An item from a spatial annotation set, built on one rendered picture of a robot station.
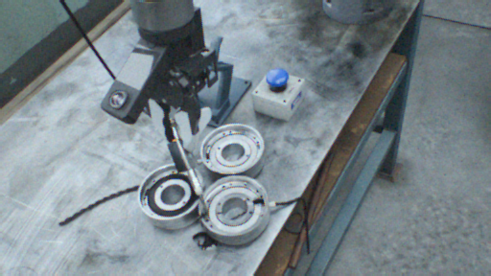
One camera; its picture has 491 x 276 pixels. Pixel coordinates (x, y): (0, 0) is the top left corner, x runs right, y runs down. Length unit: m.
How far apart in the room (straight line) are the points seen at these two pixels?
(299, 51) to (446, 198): 0.93
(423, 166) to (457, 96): 0.38
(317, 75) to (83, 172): 0.47
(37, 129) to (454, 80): 1.64
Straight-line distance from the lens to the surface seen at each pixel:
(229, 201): 0.75
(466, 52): 2.30
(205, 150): 0.81
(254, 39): 1.05
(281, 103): 0.84
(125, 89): 0.62
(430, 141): 1.92
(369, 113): 1.23
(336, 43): 1.03
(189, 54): 0.67
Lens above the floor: 1.44
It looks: 49 degrees down
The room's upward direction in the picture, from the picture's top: 11 degrees counter-clockwise
